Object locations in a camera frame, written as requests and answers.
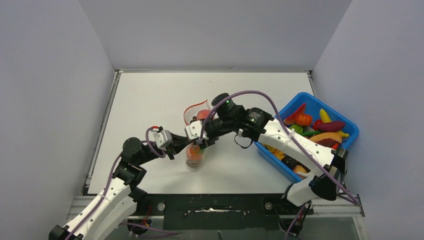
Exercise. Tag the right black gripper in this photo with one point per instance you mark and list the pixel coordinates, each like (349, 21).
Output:
(208, 142)

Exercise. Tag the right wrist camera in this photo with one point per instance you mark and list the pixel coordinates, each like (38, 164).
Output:
(194, 130)

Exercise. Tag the orange tangerine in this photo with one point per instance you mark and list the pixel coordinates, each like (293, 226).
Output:
(194, 154)

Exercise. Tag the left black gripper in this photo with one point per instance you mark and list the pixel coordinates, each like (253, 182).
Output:
(179, 142)

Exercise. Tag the orange mini pumpkin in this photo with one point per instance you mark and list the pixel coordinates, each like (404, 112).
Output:
(303, 119)

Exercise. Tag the yellow banana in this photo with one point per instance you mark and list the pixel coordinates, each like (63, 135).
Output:
(325, 118)

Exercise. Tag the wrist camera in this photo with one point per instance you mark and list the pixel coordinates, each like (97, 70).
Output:
(194, 130)
(162, 138)

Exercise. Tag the red watermelon slice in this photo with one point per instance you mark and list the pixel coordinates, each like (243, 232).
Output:
(290, 120)

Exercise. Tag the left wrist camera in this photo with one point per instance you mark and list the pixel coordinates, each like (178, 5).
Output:
(162, 138)

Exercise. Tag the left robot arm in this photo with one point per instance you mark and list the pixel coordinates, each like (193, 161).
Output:
(121, 193)

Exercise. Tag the clear zip bag orange zipper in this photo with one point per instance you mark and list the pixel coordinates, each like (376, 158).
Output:
(193, 118)

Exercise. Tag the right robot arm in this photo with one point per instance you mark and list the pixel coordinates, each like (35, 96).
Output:
(326, 167)

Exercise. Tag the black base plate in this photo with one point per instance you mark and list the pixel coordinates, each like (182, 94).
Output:
(215, 211)

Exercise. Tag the purple sweet potato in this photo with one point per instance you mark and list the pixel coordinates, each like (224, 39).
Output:
(331, 127)

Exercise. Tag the pink peach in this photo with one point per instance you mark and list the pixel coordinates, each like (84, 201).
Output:
(202, 114)

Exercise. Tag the blue plastic bin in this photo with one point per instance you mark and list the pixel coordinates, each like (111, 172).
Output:
(312, 107)

